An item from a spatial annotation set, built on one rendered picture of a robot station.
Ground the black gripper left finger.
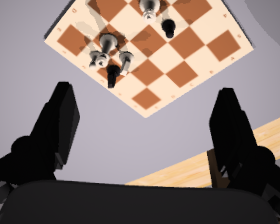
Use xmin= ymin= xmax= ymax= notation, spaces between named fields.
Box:
xmin=0 ymin=81 xmax=80 ymax=204

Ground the chessboard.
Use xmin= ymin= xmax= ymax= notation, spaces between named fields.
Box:
xmin=44 ymin=0 xmax=254 ymax=118

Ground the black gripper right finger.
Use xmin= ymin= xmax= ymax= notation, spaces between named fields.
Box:
xmin=209 ymin=87 xmax=280 ymax=218

